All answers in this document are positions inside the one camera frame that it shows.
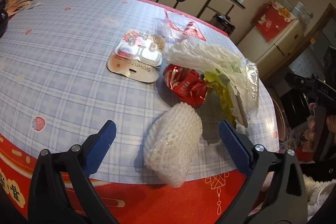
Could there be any white plastic bag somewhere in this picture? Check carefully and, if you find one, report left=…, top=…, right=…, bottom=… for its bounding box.
left=167, top=39, right=259, bottom=128

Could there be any white foam fruit net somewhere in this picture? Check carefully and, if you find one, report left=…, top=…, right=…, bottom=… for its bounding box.
left=143, top=102, right=203, bottom=188

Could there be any brown plastic trash bin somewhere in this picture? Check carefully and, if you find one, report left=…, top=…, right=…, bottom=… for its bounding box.
left=272, top=98, right=287, bottom=141

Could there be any person's right hand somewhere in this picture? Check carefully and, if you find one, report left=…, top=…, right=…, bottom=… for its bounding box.
left=303, top=115, right=336, bottom=152

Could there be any white refrigerator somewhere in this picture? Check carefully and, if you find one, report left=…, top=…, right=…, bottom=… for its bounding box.
left=238, top=5, right=304, bottom=80

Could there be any red cloth on refrigerator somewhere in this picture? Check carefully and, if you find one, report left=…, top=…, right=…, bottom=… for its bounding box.
left=251, top=1, right=296, bottom=42

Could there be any electric pressure cooker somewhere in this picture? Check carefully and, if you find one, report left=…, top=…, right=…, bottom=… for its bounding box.
left=210, top=14, right=235, bottom=36

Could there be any red foil wrapper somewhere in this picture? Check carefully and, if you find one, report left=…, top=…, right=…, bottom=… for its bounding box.
left=163, top=64, right=208, bottom=109

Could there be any red clear plastic tray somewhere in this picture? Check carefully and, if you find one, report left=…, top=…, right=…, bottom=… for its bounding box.
left=161, top=10, right=206, bottom=43

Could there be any black gourd ornament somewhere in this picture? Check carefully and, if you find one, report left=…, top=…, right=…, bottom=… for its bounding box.
left=0, top=0, right=9, bottom=38

